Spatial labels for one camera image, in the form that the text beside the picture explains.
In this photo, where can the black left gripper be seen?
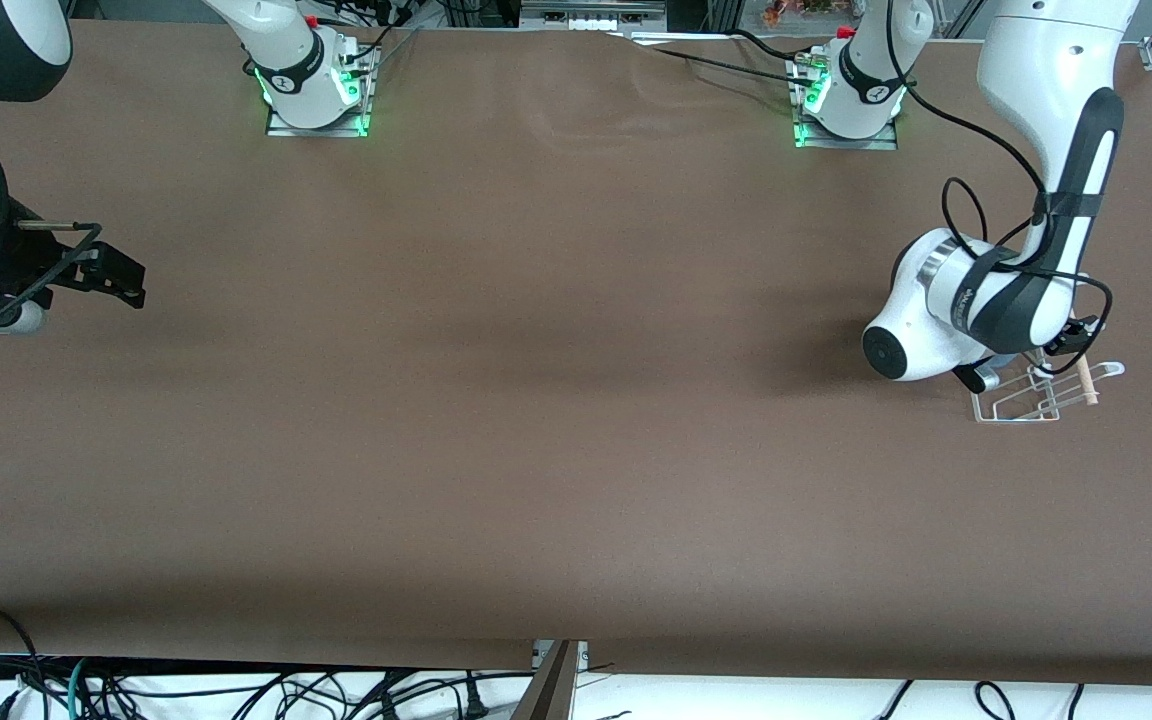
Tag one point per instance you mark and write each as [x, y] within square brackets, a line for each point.
[1073, 340]

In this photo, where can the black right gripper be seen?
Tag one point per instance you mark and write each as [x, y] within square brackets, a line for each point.
[24, 269]

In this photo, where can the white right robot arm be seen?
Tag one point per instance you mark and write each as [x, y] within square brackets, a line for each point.
[286, 60]

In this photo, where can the orange background clutter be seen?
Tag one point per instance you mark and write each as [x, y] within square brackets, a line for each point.
[796, 10]

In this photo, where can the white power strip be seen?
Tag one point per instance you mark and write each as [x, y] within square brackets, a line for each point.
[591, 14]

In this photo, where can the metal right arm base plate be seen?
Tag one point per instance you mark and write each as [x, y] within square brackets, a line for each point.
[281, 127]

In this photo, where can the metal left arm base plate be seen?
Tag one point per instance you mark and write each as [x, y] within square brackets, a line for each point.
[876, 143]

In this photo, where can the grey metal mount post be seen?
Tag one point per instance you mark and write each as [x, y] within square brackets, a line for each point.
[548, 690]

